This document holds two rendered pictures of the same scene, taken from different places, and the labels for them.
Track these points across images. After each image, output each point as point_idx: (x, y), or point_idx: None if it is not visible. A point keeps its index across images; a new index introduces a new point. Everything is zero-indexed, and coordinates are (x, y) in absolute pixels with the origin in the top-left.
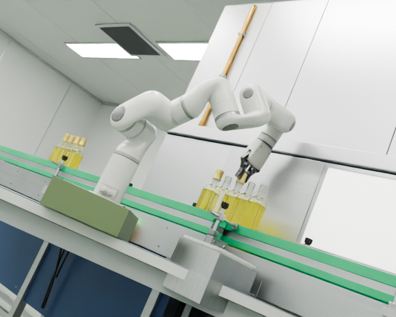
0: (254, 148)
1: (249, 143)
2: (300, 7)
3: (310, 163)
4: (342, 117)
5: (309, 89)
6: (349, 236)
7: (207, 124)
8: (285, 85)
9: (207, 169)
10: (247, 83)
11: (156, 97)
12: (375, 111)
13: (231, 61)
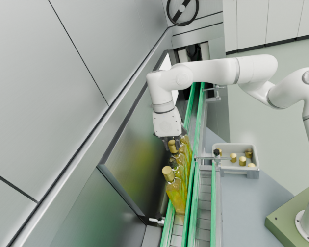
0: (180, 117)
1: (111, 137)
2: None
3: (147, 91)
4: (125, 38)
5: (82, 17)
6: None
7: None
8: (48, 25)
9: (100, 221)
10: (275, 59)
11: None
12: (132, 19)
13: None
